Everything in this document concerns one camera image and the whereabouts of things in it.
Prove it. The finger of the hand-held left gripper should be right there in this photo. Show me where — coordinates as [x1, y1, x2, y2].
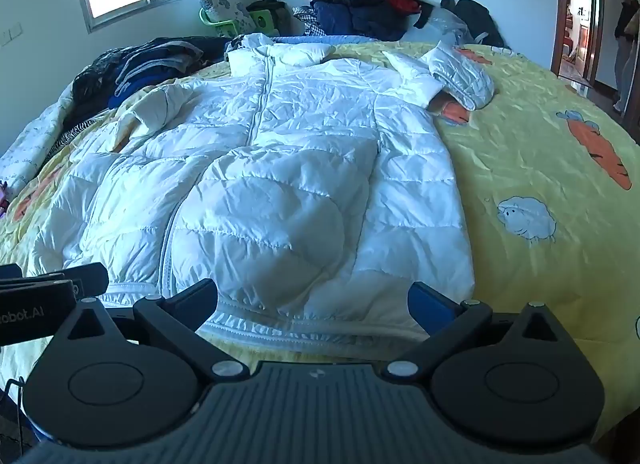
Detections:
[0, 262, 110, 297]

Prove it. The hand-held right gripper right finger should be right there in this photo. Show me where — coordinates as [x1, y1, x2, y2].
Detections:
[382, 281, 583, 385]

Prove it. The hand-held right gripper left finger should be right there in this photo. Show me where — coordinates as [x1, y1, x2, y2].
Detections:
[57, 278, 252, 386]

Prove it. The white down jacket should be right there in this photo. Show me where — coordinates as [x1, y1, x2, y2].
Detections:
[30, 33, 496, 362]

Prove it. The pile of dark clothes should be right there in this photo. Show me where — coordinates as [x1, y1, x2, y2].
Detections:
[65, 35, 237, 131]

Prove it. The white printed quilt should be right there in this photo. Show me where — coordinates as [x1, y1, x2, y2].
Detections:
[0, 81, 76, 197]

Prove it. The black white striped cloth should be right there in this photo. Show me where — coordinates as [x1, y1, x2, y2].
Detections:
[56, 116, 103, 147]

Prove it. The yellow carrot print blanket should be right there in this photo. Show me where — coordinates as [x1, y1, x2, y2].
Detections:
[0, 39, 640, 445]

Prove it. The green plastic stool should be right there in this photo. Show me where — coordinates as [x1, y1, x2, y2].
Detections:
[199, 8, 242, 38]

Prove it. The pale grey bundle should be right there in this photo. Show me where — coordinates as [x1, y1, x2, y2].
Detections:
[422, 4, 473, 45]

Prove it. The black garment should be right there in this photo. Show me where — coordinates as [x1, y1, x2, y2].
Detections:
[451, 0, 506, 48]

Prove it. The light blue blanket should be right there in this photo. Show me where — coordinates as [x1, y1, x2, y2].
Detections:
[272, 34, 367, 46]

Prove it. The floral pillow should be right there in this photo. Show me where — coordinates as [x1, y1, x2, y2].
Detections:
[194, 0, 258, 37]

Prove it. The navy blue jacket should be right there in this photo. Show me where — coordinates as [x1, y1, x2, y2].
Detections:
[311, 0, 417, 39]

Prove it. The checkered cloth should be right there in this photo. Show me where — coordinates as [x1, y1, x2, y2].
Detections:
[292, 5, 325, 38]

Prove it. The wall switch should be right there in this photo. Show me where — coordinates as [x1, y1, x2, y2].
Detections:
[0, 21, 24, 46]

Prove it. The wooden door frame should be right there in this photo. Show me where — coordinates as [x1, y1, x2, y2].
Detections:
[550, 0, 608, 91]

